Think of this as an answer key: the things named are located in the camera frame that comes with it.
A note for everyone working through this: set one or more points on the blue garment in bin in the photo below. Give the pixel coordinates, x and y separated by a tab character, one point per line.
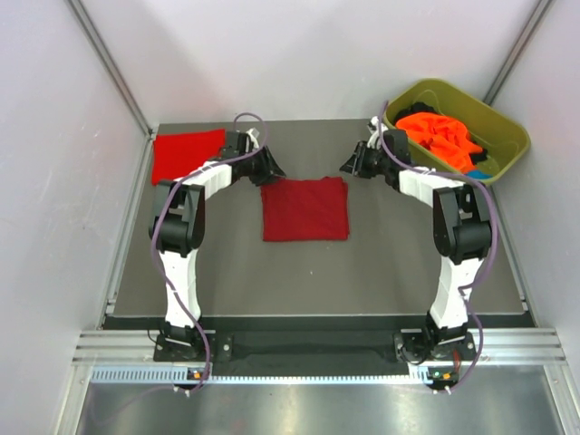
478	174

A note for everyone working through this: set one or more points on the slotted grey cable duct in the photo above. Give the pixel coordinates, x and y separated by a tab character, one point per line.
184	375

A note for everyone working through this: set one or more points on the aluminium frame post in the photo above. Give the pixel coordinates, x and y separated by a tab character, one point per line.
524	37
94	37

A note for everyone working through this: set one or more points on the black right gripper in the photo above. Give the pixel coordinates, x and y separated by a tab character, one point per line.
354	164

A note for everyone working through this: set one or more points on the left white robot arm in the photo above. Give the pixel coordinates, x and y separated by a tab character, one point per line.
177	230

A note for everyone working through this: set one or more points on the orange t-shirt in bin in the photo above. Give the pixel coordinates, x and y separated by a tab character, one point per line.
446	138

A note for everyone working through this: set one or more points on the olive green plastic bin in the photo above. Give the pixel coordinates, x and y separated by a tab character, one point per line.
505	140

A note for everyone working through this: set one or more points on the right aluminium frame post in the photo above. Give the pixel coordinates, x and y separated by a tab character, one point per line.
524	37

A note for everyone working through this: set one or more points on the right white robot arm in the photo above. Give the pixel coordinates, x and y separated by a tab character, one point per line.
462	234

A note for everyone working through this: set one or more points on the left aluminium frame post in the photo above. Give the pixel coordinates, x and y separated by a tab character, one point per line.
94	37

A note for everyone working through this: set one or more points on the black garment in bin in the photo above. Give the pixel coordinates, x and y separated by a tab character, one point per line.
416	107

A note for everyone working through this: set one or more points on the folded bright red t-shirt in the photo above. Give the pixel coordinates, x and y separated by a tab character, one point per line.
176	155

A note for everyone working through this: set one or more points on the dark red t-shirt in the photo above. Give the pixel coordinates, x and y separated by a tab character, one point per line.
305	210

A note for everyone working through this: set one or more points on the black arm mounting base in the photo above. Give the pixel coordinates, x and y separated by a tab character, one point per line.
313	346

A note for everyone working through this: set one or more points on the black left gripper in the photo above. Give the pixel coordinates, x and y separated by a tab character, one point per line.
268	169

